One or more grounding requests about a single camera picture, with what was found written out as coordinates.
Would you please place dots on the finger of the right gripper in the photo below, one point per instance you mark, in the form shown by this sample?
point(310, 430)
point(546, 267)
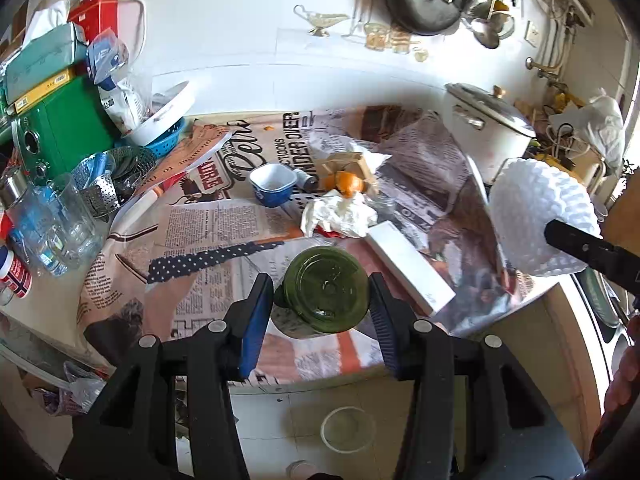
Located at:
point(614, 262)

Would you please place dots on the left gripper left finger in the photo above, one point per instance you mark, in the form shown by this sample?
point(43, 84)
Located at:
point(129, 432)

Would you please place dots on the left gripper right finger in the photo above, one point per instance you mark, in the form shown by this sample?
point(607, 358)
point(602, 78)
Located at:
point(475, 413)

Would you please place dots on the long white box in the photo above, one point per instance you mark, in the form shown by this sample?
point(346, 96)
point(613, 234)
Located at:
point(407, 264)

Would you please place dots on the green glass jar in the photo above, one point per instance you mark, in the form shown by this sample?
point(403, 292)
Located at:
point(326, 288)

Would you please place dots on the white tissue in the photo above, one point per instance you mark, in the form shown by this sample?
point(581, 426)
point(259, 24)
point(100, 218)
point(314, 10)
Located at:
point(333, 212)

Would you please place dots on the orange peel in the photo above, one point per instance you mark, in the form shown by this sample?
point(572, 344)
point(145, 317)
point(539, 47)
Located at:
point(347, 183)

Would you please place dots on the blue white square cup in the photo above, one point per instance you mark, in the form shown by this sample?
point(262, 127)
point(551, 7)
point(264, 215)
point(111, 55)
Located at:
point(272, 184)

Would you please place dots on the brown cardboard box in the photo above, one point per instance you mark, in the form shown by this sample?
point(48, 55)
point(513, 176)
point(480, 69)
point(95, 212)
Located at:
point(348, 161)

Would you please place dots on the white trash bowl on floor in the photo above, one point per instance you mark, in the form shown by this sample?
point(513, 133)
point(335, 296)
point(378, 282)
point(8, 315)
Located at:
point(347, 430)

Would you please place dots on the operator hand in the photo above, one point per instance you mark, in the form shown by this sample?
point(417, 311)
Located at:
point(621, 394)

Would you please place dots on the white plastic bag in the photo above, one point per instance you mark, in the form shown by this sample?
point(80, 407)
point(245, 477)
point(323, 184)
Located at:
point(599, 123)

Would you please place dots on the clear plastic bottles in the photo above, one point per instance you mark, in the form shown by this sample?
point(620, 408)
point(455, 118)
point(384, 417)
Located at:
point(51, 223)

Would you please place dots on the perforated steel strainer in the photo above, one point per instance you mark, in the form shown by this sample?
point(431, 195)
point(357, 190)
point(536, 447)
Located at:
point(107, 180)

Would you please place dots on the hanging steel ladle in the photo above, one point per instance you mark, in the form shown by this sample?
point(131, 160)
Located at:
point(475, 15)

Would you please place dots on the blue plastic basket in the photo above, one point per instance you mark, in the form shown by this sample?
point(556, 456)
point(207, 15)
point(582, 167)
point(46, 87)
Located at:
point(159, 147)

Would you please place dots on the newspaper print table cover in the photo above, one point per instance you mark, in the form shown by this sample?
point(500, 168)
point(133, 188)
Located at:
point(197, 236)

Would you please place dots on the green metal box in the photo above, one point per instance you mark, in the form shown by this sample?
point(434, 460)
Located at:
point(61, 130)

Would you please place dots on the teal tissue pack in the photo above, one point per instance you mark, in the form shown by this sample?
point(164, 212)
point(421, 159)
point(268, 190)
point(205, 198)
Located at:
point(43, 57)

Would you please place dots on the red box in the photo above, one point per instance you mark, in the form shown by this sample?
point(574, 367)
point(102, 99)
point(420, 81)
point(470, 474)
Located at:
point(95, 17)

